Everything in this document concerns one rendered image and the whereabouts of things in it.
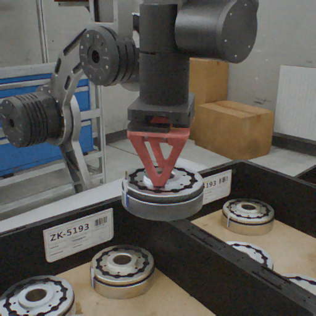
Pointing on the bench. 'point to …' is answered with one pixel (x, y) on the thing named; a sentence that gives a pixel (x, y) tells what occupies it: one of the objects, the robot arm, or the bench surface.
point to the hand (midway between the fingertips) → (162, 171)
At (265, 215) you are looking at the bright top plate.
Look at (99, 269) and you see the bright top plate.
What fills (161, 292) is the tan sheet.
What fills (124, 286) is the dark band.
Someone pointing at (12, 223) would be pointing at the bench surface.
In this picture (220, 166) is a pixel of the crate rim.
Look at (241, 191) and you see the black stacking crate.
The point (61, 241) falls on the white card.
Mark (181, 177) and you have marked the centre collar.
